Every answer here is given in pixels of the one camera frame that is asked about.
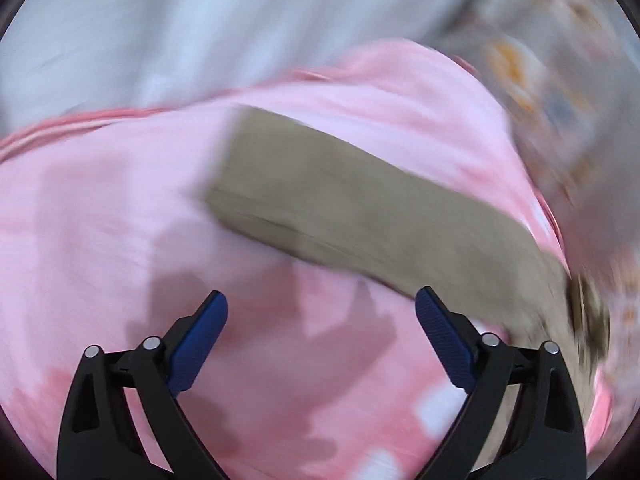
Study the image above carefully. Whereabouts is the khaki padded jacket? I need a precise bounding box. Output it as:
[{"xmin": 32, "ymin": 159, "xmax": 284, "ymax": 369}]
[{"xmin": 202, "ymin": 105, "xmax": 611, "ymax": 376}]

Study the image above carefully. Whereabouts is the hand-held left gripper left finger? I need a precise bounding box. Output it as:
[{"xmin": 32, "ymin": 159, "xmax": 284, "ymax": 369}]
[{"xmin": 56, "ymin": 290, "xmax": 229, "ymax": 480}]

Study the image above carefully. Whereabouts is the pink printed blanket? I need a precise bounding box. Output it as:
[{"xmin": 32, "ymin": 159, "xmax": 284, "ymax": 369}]
[{"xmin": 0, "ymin": 40, "xmax": 616, "ymax": 480}]

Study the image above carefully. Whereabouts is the white bed sheet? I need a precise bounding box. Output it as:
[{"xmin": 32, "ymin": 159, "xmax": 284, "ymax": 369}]
[{"xmin": 0, "ymin": 0, "xmax": 491, "ymax": 131}]

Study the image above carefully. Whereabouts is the floral quilt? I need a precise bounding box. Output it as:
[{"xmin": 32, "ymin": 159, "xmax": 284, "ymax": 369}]
[{"xmin": 415, "ymin": 0, "xmax": 640, "ymax": 411}]

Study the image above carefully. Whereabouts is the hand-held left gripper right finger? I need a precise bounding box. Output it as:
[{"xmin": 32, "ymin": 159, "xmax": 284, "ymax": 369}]
[{"xmin": 414, "ymin": 286, "xmax": 587, "ymax": 480}]

